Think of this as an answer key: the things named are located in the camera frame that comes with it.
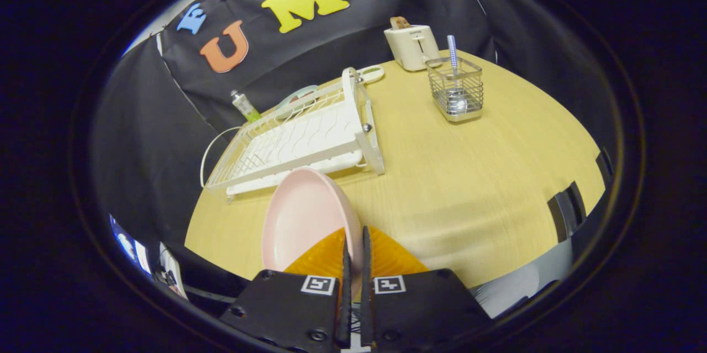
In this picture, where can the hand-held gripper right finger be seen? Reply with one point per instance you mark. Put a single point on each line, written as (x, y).
(425, 309)

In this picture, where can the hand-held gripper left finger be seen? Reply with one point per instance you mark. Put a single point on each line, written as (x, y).
(287, 311)

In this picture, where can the pink plate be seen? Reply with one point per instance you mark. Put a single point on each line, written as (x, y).
(304, 215)

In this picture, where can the white dish rack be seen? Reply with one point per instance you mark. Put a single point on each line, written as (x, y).
(298, 143)

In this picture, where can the green dish soap bottle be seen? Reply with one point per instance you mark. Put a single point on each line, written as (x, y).
(244, 105)

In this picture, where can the light green plate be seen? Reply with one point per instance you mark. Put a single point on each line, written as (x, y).
(298, 96)

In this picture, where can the person's light grey clothing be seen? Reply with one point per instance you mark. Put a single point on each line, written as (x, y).
(525, 281)

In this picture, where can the white oval tray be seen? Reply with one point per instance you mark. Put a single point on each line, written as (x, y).
(371, 73)

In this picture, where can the white toaster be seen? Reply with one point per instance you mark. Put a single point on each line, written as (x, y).
(411, 46)

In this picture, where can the black backdrop cloth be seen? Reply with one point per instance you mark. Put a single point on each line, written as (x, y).
(309, 49)

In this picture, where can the brown bread slice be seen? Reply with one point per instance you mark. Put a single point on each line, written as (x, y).
(400, 22)

